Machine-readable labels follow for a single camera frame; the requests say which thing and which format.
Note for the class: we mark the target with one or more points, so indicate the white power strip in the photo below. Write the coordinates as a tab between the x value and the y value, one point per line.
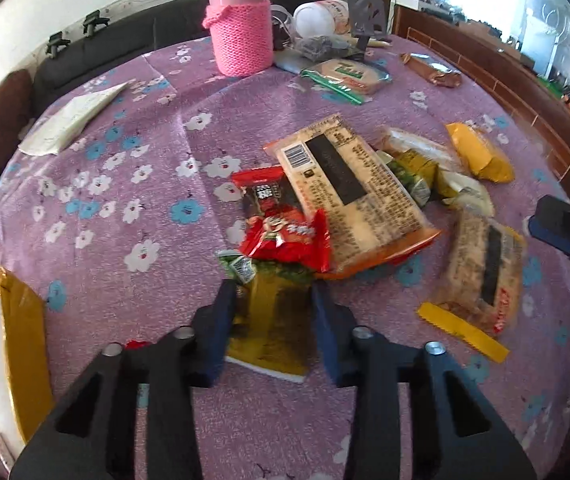
407	1

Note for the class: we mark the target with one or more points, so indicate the brown snack bar wrapper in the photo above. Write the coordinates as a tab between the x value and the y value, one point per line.
432	72

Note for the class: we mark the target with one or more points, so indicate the green and yellow snack packet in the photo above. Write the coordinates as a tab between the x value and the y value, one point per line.
275	320

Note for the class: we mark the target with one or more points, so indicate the cracker packet with yellow ends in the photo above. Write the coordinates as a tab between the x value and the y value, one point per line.
485	270

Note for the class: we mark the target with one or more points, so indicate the folded white paper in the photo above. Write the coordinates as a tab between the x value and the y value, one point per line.
70	120

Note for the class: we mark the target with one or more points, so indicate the grey phone stand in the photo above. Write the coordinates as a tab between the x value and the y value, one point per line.
367	12

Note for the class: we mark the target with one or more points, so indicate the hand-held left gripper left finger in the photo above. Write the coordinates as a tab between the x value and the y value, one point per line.
220	330

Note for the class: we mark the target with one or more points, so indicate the black clamp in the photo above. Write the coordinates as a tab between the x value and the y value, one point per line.
96	22
57	45

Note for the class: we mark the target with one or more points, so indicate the red and white sachet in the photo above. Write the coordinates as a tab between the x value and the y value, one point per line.
290	240

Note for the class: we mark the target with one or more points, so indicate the biscuit bag with green seal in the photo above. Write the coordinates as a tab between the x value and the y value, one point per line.
350	77

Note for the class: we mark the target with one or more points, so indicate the red candy with black centre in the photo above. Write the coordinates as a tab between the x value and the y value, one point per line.
265	192

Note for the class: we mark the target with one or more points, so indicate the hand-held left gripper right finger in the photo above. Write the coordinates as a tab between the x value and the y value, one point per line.
327	335

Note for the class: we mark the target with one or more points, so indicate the large orange cracker packet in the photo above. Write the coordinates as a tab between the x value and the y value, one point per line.
360	210

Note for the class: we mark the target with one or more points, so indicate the yellow-edged cardboard tray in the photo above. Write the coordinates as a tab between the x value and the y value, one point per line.
20	350

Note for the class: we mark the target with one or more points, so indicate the white and green snack packet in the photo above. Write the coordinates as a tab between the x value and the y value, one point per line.
467	192

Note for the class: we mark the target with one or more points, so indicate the white plastic jar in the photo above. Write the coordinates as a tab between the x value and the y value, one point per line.
317	17

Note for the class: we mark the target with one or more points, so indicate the black sofa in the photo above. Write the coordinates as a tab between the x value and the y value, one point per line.
130	40

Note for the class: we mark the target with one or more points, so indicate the pink bottle with knitted sleeve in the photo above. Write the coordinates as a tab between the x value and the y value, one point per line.
240	30

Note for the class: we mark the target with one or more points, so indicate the clear cracker packet orange end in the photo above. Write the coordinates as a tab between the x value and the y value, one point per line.
420	145

